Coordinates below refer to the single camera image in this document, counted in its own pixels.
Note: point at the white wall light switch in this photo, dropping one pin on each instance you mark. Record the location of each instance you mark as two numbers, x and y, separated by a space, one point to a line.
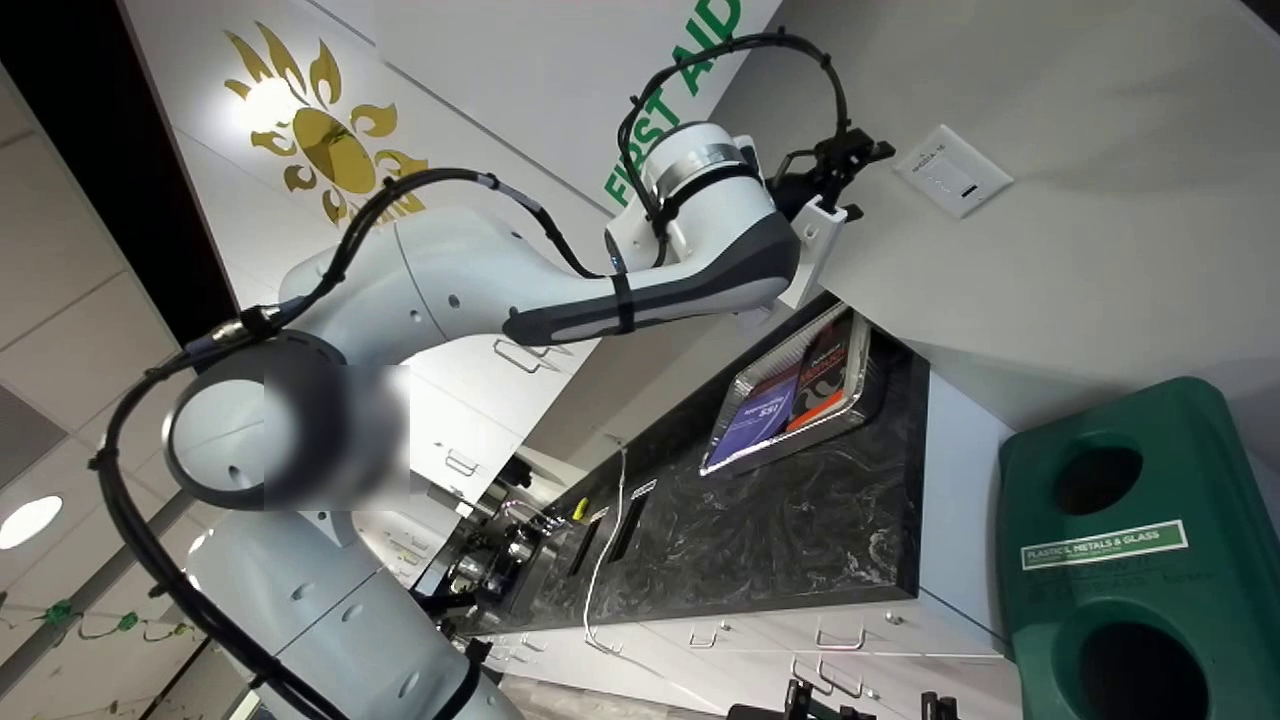
954 175

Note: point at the green recycling bin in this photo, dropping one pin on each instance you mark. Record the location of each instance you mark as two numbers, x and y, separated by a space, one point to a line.
1139 564

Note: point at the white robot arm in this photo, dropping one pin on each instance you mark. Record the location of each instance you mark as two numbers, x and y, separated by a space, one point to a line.
286 426

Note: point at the aluminium foil tray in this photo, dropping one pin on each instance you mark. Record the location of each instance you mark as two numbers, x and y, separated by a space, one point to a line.
866 395

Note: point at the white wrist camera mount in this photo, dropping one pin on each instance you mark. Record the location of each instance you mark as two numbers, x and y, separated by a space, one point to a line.
813 244

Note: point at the black orange booklet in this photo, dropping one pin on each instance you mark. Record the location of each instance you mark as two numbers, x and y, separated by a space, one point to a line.
822 382

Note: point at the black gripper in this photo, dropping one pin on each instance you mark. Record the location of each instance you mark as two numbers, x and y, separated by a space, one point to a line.
822 175

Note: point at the gold sun emblem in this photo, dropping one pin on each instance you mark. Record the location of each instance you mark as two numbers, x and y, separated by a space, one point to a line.
298 110

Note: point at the purple booklet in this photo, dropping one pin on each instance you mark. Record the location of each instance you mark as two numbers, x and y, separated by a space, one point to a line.
759 418

